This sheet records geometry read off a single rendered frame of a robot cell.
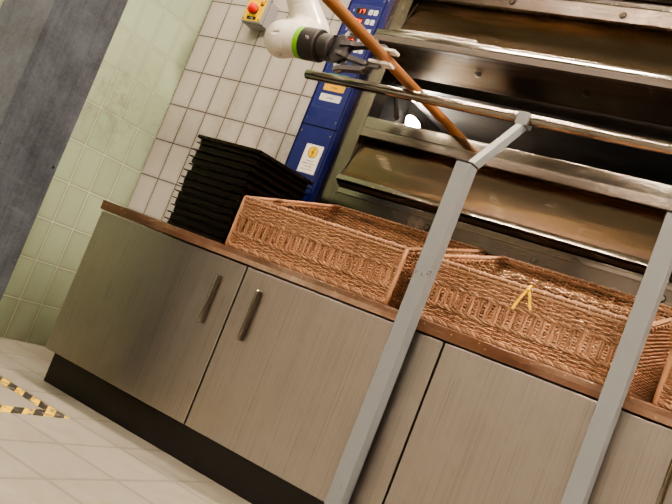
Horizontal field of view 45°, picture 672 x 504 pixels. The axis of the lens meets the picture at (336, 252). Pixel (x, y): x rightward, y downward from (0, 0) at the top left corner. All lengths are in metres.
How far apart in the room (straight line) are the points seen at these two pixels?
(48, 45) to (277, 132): 1.06
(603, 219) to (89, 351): 1.52
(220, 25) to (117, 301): 1.36
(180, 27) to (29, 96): 1.28
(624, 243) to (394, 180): 0.76
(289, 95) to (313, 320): 1.19
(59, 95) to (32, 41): 0.15
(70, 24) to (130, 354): 0.90
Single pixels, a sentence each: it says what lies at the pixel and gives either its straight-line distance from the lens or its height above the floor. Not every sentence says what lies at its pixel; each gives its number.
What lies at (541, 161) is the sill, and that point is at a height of 1.16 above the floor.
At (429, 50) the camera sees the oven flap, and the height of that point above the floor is 1.39.
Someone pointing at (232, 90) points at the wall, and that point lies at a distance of 3.19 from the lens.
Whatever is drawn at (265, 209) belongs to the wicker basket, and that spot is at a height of 0.71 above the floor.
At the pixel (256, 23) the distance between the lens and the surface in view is 3.17.
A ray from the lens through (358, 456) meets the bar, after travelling 1.88.
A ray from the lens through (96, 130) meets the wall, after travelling 3.15.
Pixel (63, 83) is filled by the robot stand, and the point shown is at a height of 0.81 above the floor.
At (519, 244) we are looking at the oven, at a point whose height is 0.90.
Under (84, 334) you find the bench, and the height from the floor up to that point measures 0.19.
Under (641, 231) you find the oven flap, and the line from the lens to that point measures 2.40.
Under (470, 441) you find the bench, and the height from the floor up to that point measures 0.37.
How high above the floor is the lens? 0.52
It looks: 4 degrees up
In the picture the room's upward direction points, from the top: 22 degrees clockwise
